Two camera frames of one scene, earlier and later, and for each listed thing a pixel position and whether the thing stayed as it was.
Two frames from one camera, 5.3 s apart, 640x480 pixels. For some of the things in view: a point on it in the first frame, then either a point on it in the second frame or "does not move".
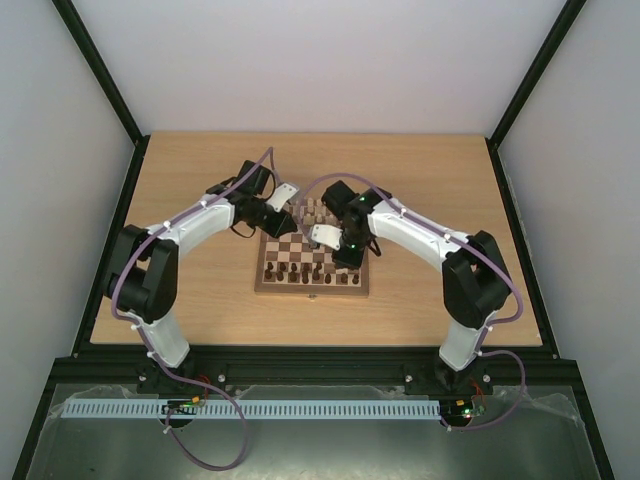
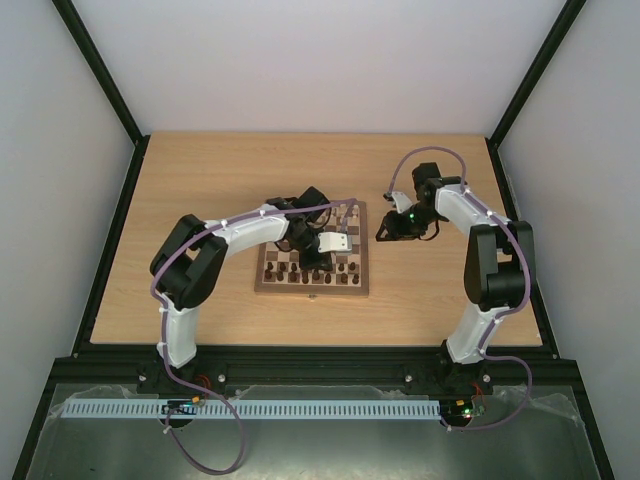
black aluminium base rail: (95, 367) does not move
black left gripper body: (267, 225) -> (307, 262)
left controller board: (182, 406) does not move
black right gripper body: (347, 253) -> (388, 228)
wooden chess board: (298, 263) does not move
